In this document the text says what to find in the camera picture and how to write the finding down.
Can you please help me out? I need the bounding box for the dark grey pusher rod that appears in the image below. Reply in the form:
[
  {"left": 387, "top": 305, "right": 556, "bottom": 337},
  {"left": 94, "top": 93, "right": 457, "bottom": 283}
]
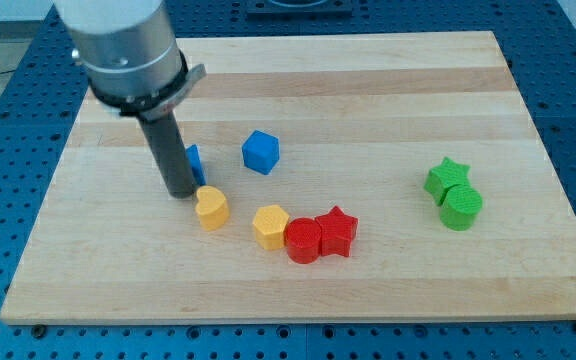
[{"left": 138, "top": 113, "right": 197, "bottom": 199}]

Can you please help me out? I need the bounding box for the blue triangle block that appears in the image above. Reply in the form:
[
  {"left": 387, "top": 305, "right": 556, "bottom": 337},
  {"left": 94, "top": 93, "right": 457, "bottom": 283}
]
[{"left": 186, "top": 144, "right": 206, "bottom": 186}]

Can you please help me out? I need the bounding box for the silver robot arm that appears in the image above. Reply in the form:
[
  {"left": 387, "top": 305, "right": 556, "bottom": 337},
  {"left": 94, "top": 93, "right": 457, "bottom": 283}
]
[{"left": 54, "top": 0, "right": 206, "bottom": 198}]

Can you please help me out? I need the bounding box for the blue cube block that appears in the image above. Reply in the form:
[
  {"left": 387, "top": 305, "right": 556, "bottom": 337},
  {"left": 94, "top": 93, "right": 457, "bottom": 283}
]
[{"left": 242, "top": 130, "right": 280, "bottom": 175}]

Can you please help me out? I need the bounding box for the yellow heart block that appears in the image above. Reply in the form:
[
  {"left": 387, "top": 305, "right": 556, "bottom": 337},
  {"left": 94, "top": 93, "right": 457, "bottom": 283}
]
[{"left": 195, "top": 185, "right": 230, "bottom": 231}]

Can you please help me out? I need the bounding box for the yellow hexagon block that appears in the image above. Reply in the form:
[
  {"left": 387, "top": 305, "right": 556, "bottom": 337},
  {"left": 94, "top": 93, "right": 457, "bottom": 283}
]
[{"left": 252, "top": 204, "right": 290, "bottom": 251}]

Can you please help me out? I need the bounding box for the red cylinder block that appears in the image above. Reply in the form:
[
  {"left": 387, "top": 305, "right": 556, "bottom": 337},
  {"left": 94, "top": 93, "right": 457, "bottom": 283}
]
[{"left": 284, "top": 218, "right": 322, "bottom": 264}]

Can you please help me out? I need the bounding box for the wooden board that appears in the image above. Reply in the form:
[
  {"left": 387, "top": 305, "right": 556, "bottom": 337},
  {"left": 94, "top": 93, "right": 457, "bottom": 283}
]
[{"left": 0, "top": 31, "right": 576, "bottom": 325}]

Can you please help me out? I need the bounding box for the red star block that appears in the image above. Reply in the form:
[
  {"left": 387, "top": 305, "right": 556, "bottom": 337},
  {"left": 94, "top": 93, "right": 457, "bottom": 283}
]
[{"left": 315, "top": 206, "right": 358, "bottom": 257}]

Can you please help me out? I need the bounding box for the green star block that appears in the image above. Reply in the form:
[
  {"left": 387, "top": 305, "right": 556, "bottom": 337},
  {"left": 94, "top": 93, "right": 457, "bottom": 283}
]
[{"left": 423, "top": 157, "right": 470, "bottom": 206}]

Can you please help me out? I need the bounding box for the green cylinder block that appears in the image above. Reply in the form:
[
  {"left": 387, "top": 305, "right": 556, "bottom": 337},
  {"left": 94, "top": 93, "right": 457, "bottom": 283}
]
[{"left": 439, "top": 185, "right": 483, "bottom": 231}]

